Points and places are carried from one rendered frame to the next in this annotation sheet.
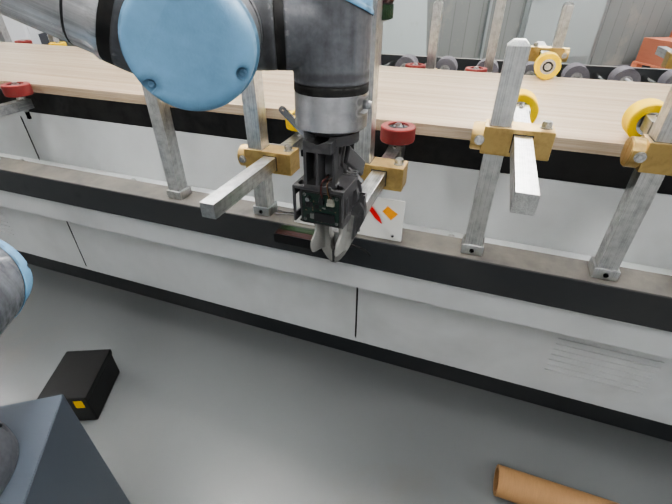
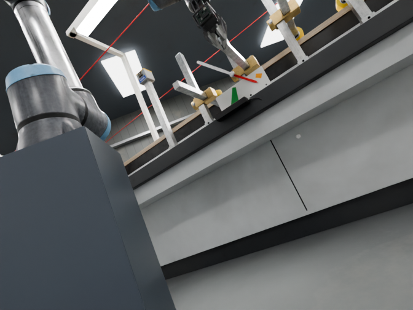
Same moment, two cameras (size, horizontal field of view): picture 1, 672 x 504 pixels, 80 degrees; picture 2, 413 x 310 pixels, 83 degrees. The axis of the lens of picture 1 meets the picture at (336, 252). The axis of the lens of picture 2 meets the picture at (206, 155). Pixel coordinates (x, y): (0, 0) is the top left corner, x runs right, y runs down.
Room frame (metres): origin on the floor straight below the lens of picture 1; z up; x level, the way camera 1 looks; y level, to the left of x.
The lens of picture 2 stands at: (-0.26, 0.12, 0.32)
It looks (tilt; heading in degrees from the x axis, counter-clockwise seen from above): 12 degrees up; 7
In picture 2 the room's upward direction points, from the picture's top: 24 degrees counter-clockwise
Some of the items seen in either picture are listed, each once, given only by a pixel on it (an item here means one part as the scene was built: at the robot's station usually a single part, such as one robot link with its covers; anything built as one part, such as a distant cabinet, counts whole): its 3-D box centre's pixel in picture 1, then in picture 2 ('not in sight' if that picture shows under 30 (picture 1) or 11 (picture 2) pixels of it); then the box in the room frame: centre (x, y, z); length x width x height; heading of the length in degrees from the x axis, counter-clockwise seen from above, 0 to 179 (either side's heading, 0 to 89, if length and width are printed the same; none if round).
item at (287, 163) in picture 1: (268, 158); (203, 99); (0.88, 0.16, 0.84); 0.13 x 0.06 x 0.05; 70
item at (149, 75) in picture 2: not in sight; (145, 78); (0.98, 0.42, 1.18); 0.07 x 0.07 x 0.08; 70
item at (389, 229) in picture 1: (345, 212); (241, 91); (0.79, -0.02, 0.75); 0.26 x 0.01 x 0.10; 70
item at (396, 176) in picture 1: (373, 171); (244, 69); (0.80, -0.08, 0.84); 0.13 x 0.06 x 0.05; 70
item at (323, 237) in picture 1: (320, 239); (213, 40); (0.51, 0.02, 0.86); 0.06 x 0.03 x 0.09; 160
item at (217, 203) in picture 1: (265, 167); (202, 96); (0.83, 0.15, 0.84); 0.43 x 0.03 x 0.04; 160
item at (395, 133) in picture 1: (396, 147); not in sight; (0.92, -0.14, 0.85); 0.08 x 0.08 x 0.11
